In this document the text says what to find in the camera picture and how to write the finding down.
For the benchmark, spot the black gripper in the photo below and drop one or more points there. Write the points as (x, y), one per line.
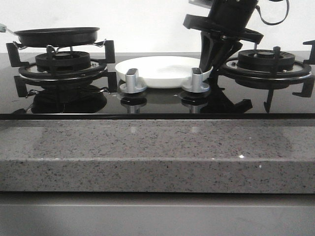
(226, 17)

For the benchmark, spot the white round plate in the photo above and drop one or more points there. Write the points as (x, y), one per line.
(161, 72)

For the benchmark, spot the black frying pan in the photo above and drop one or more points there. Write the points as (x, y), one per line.
(57, 37)

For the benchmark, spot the black right burner head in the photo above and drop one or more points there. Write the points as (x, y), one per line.
(263, 60)

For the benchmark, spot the black burner head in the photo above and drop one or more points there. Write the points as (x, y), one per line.
(263, 60)
(64, 61)

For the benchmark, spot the silver right stove knob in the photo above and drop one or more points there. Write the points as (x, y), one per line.
(195, 83)

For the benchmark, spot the silver stove knob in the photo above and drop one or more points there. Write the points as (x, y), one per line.
(195, 83)
(133, 84)

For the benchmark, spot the black right burner grate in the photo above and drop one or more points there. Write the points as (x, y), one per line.
(301, 73)

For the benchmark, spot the silver left stove knob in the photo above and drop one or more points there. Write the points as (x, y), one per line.
(133, 84)

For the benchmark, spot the black glass gas cooktop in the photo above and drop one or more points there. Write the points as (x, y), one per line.
(228, 99)

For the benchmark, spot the black left burner head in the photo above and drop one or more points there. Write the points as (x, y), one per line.
(64, 61)

